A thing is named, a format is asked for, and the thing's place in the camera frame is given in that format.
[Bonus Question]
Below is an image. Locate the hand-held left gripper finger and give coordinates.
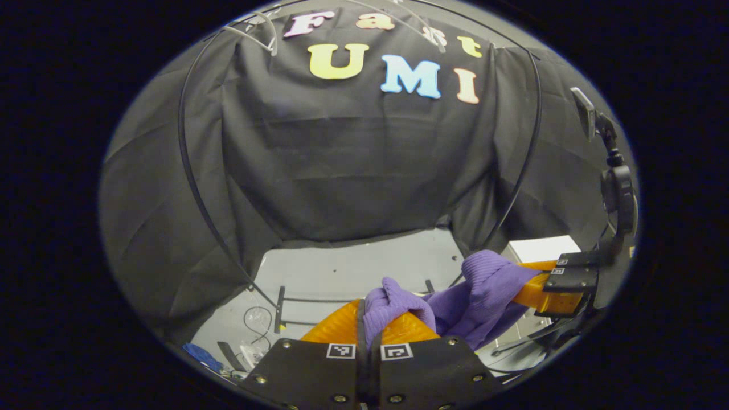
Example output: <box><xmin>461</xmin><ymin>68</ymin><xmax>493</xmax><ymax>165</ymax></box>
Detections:
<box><xmin>238</xmin><ymin>298</ymin><xmax>369</xmax><ymax>410</ymax></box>
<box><xmin>369</xmin><ymin>310</ymin><xmax>506</xmax><ymax>410</ymax></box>

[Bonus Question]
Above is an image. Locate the purple ribbed jacket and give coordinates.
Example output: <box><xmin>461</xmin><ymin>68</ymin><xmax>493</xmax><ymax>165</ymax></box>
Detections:
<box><xmin>363</xmin><ymin>249</ymin><xmax>543</xmax><ymax>352</ymax></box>

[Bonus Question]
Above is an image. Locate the black clothes rack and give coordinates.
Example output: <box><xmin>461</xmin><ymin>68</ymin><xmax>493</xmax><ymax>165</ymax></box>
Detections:
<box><xmin>177</xmin><ymin>0</ymin><xmax>543</xmax><ymax>335</ymax></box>

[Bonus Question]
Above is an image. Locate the white hanger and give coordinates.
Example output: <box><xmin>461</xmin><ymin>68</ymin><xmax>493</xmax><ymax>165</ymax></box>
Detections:
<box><xmin>347</xmin><ymin>0</ymin><xmax>448</xmax><ymax>54</ymax></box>
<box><xmin>225</xmin><ymin>10</ymin><xmax>280</xmax><ymax>56</ymax></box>

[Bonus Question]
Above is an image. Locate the white flat box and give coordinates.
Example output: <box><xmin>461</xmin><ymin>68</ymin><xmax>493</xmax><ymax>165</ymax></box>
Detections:
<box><xmin>506</xmin><ymin>235</ymin><xmax>583</xmax><ymax>264</ymax></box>

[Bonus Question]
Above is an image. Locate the black flat strip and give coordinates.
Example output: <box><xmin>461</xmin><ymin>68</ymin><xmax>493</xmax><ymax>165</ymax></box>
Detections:
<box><xmin>216</xmin><ymin>341</ymin><xmax>249</xmax><ymax>372</ymax></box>

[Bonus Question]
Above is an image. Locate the blue cloth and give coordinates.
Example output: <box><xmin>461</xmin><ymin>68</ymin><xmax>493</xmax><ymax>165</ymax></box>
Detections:
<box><xmin>182</xmin><ymin>342</ymin><xmax>224</xmax><ymax>375</ymax></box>

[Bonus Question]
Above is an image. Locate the black backdrop cloth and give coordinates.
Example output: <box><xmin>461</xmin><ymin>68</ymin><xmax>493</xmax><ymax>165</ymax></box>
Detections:
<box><xmin>98</xmin><ymin>0</ymin><xmax>638</xmax><ymax>342</ymax></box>

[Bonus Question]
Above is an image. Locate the thin black cable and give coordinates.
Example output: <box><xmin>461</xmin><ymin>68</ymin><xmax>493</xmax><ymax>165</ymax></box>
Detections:
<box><xmin>244</xmin><ymin>305</ymin><xmax>275</xmax><ymax>349</ymax></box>

